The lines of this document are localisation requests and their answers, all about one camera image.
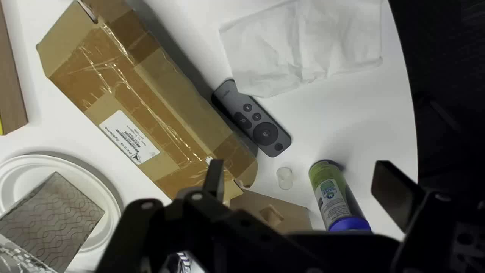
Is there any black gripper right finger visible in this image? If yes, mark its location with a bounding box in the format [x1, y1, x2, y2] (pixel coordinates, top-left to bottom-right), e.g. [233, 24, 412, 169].
[369, 159, 427, 235]

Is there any green spray bottle blue cap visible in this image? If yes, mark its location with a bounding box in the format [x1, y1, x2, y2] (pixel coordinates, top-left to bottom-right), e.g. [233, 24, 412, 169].
[307, 158, 372, 234]

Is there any brown cardboard box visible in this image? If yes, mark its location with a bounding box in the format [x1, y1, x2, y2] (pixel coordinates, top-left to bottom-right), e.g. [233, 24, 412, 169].
[34, 0, 260, 202]

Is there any small clear plastic cap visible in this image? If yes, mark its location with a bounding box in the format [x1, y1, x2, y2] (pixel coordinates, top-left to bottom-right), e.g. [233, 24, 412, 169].
[274, 166, 295, 191]

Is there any brown flat cardboard piece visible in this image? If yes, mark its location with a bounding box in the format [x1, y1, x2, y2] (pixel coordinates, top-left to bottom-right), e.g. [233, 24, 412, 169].
[0, 5, 30, 135]

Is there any white paper tissue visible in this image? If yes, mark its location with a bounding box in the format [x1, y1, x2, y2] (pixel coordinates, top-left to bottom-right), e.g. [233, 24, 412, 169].
[218, 0, 385, 99]

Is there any grey remote control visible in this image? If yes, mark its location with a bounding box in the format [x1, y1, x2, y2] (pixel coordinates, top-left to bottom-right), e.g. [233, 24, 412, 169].
[210, 78, 294, 158]

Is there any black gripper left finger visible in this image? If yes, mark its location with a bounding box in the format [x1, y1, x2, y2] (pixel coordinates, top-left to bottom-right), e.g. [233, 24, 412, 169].
[203, 158, 227, 200]

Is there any wooden shape sorter box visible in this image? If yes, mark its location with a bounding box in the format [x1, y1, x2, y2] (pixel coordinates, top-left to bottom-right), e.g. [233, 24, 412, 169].
[228, 188, 313, 235]

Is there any white round plate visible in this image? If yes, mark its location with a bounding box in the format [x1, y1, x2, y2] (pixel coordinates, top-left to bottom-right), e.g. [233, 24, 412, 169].
[0, 152, 125, 255]

